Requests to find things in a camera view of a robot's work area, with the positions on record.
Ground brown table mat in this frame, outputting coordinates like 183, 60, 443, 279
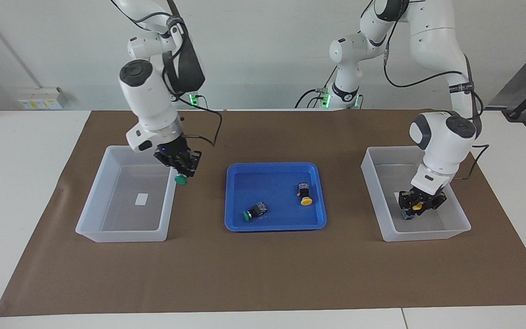
0, 110, 526, 317

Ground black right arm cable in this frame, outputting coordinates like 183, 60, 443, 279
108, 0, 223, 148

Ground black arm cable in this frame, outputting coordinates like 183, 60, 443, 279
359, 0, 491, 181
108, 0, 223, 148

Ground blue plastic tray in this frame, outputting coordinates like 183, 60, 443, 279
225, 162, 327, 232

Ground translucent white plastic box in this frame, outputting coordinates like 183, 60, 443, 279
361, 146, 472, 242
75, 145, 180, 243

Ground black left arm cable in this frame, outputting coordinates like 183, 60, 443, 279
359, 0, 491, 181

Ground yellow push button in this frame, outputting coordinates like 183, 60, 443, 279
297, 182, 313, 206
402, 203, 424, 221

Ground black base cable bundle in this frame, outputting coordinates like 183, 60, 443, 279
294, 66, 337, 109

